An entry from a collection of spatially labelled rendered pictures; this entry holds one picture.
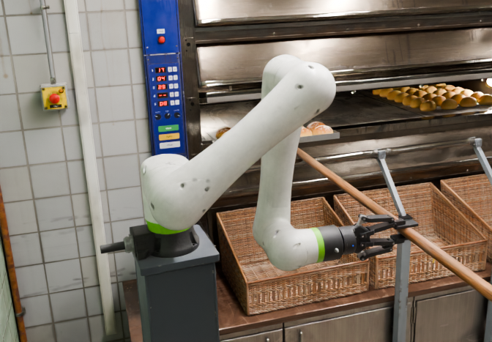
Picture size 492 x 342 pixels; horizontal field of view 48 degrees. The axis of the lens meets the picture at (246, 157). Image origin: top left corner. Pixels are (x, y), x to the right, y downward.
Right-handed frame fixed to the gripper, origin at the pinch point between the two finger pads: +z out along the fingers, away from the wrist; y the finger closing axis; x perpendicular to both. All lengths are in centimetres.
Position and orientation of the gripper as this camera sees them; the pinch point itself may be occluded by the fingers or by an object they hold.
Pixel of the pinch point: (404, 230)
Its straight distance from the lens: 162.0
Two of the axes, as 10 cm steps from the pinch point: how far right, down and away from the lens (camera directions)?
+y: 0.3, 9.6, 2.9
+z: 9.6, -1.1, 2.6
